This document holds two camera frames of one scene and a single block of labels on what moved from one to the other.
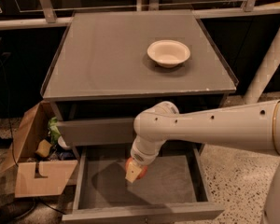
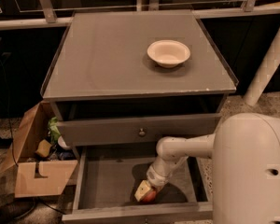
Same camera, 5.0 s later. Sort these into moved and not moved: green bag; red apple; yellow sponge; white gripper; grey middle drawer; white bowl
Moved: white gripper; red apple
Not moved: white bowl; yellow sponge; green bag; grey middle drawer
